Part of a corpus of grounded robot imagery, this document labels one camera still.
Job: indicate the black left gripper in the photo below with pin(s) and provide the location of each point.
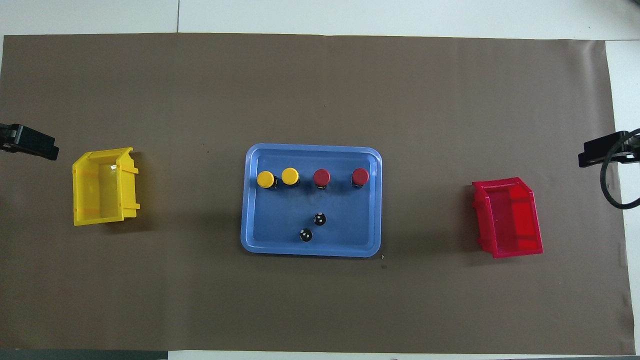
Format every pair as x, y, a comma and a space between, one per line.
7, 137

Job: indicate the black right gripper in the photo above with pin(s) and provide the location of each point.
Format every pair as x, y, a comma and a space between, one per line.
634, 147

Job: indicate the yellow push button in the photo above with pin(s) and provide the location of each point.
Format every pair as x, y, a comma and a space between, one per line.
265, 179
290, 176

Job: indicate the red push button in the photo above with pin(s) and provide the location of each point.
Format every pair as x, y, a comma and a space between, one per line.
360, 175
321, 176

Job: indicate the yellow plastic storage bin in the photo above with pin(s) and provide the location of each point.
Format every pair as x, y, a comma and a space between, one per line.
100, 192

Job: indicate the red plastic storage bin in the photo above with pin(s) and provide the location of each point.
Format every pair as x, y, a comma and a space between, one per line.
515, 220

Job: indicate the blue plastic tray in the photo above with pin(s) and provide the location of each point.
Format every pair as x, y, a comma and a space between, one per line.
280, 220

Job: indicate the black cylindrical capacitor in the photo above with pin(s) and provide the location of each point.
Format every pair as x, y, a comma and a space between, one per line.
306, 235
319, 219

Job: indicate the brown paper table mat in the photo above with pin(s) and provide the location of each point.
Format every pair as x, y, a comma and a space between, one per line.
320, 90

